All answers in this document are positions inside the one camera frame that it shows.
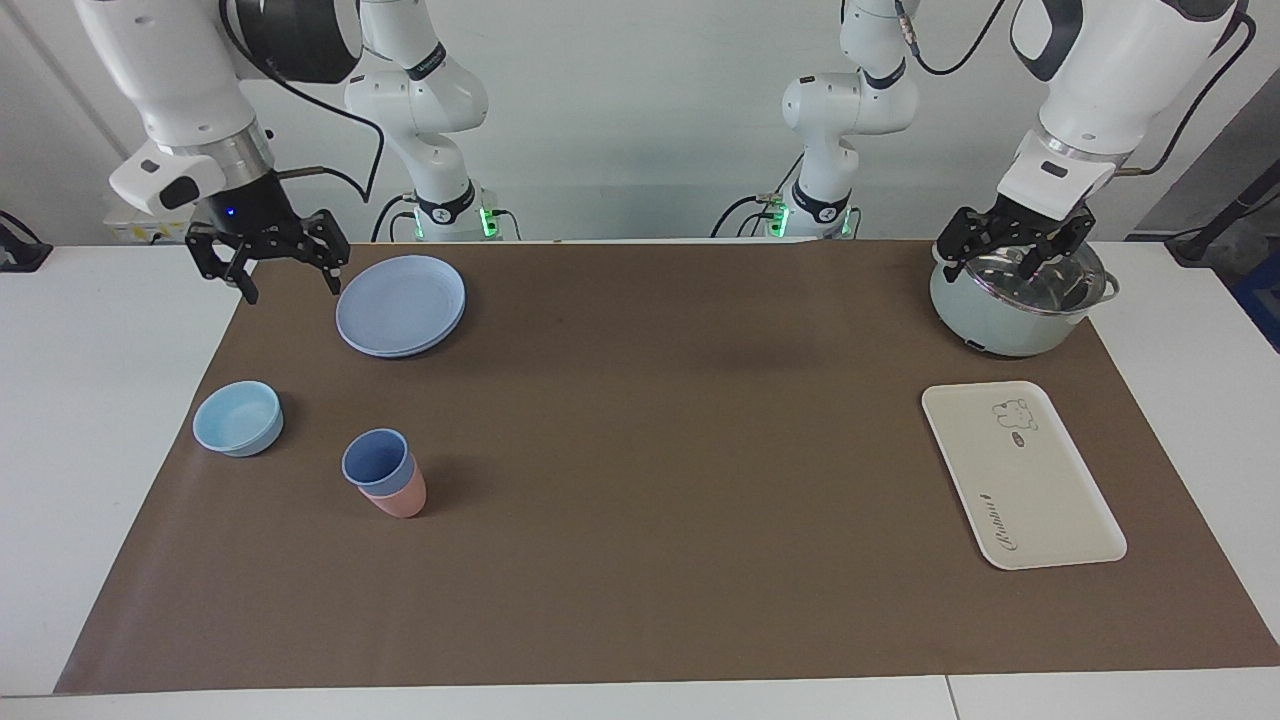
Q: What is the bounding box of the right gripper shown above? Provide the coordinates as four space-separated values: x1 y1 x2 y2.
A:
185 172 352 306

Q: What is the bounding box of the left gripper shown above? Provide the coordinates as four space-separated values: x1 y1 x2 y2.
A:
934 195 1097 292

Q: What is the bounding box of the blue cup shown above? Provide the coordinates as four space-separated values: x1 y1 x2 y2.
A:
341 428 416 498

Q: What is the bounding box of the cream rectangular tray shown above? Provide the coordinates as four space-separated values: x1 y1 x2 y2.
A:
920 380 1129 571

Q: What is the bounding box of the pink cup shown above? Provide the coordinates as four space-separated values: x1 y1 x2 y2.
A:
358 468 428 519

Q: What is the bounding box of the glass pot lid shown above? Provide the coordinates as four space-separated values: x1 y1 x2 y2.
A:
938 245 1109 319

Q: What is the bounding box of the pale green cooking pot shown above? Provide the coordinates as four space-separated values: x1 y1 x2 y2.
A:
928 252 1122 359

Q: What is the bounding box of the lavender blue plate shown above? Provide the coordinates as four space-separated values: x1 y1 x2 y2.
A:
335 255 468 359

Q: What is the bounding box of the light blue bowl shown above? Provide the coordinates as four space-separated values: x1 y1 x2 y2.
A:
192 380 285 458

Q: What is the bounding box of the black stand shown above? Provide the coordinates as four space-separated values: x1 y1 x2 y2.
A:
0 210 54 273
1165 185 1280 267

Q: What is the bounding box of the black cable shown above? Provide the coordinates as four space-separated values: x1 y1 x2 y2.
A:
710 190 783 239
218 0 387 204
893 0 1009 78
370 193 421 243
1112 5 1259 179

